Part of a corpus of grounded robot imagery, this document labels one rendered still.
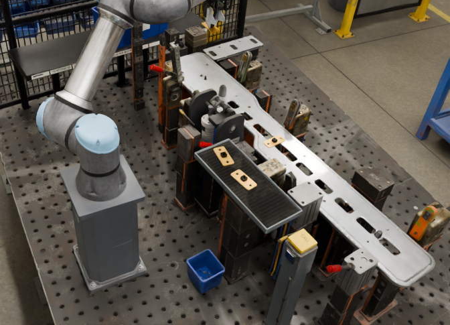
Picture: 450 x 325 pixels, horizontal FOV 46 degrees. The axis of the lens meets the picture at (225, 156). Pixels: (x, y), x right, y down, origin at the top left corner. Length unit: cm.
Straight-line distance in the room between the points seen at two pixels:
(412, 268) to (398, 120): 241
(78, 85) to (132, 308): 76
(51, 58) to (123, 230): 94
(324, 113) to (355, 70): 179
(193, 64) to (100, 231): 98
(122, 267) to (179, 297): 22
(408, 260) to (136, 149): 124
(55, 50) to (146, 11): 95
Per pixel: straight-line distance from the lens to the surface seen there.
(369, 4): 499
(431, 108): 382
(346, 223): 180
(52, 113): 161
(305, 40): 475
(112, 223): 169
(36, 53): 243
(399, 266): 175
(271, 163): 181
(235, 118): 180
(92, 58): 160
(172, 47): 210
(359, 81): 437
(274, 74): 294
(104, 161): 154
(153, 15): 155
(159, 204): 215
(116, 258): 183
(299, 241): 150
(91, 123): 154
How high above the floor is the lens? 230
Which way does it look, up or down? 42 degrees down
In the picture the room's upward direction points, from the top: 7 degrees clockwise
